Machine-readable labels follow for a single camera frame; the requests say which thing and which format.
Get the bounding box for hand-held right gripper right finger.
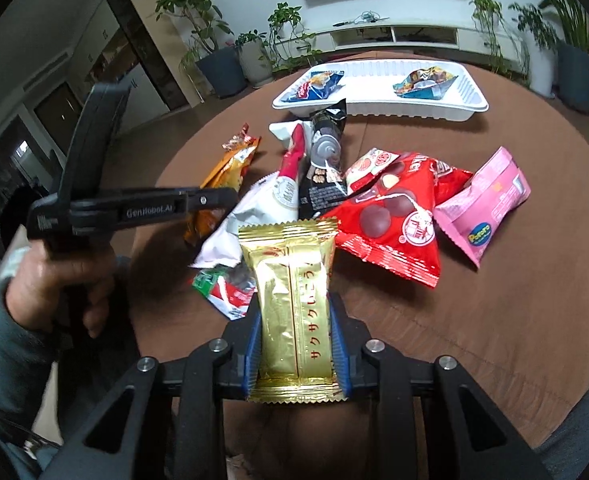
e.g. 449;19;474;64
327;292;535;480

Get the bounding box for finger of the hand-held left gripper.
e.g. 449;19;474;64
177;186;238;216

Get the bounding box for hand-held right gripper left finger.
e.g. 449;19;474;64
59;305;265;480

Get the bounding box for orange snack packet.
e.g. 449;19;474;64
183;122;264;247

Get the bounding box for white and red snack packet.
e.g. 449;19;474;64
192;121;307;268

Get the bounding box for gold snack packet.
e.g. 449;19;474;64
238;219;349;405

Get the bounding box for green and red snack packet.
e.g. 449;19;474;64
192;267;258;321

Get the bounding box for black snack packet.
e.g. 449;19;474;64
298;99;347;221

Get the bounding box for red chocolate ball packet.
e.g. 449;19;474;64
321;152;475;289

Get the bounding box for small red white snack packet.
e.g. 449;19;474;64
343;147;400;193

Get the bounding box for white plastic tray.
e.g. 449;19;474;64
272;59;490;121

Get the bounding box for pink snack packet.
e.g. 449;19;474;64
433;146;531;267

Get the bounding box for person's left forearm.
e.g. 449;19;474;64
0;247;70;480

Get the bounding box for person's left hand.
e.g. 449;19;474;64
5;245;118;339

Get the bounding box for tall plant in dark pot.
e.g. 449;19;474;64
154;0;248;100

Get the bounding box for small plant in pale pot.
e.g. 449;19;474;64
234;30;275;88

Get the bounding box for dark glass cabinet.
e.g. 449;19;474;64
107;0;190;133

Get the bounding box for blue snack packet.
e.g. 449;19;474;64
294;70;345;102

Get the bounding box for trailing vine plant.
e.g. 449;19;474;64
267;2;325;73

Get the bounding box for cartoon print snack packet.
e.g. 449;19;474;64
393;66;459;101

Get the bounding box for white television cabinet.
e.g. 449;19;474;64
301;17;525;68

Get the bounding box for slender leafy plant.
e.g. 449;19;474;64
469;0;530;86

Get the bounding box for bushy plant in white pot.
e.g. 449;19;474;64
511;2;560;97

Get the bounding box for broad leaf plant blue pot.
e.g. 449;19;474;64
521;0;589;113

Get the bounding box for tangled cables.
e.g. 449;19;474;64
351;10;390;25

